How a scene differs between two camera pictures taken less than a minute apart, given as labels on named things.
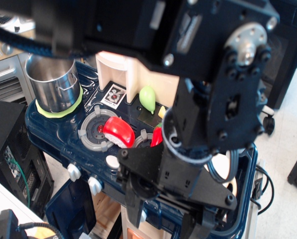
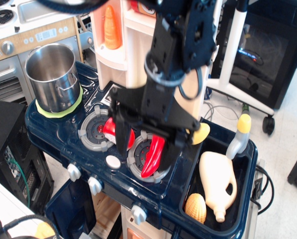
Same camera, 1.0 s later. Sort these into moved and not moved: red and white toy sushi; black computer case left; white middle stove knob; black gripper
Moved: black gripper
Not moved: black computer case left; red and white toy sushi; white middle stove knob
